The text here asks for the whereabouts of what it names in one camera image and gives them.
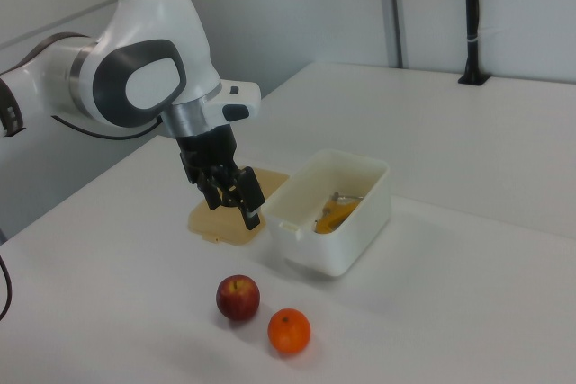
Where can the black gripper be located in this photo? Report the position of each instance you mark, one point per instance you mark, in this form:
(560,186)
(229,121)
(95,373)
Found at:
(207,150)

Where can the red apple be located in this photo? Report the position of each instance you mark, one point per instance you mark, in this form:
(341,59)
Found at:
(237,297)

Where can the orange fruit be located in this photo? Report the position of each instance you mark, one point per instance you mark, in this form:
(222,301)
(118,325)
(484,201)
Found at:
(289,331)

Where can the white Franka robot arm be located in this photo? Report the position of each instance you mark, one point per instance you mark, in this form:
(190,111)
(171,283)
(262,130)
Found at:
(148,42)

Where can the yellow object in container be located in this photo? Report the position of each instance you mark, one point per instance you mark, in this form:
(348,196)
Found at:
(335,218)

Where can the white plastic container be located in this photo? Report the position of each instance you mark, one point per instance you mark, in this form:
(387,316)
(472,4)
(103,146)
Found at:
(324,249)

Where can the metal tool in container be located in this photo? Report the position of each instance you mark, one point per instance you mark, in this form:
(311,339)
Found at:
(344,197)

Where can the beige plastic lid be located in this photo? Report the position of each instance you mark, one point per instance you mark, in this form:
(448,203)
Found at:
(225,224)

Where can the black pole with base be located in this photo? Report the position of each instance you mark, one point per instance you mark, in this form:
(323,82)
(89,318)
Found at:
(471,20)

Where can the grey partition post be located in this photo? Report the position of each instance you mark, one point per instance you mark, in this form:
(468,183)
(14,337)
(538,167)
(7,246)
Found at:
(397,6)

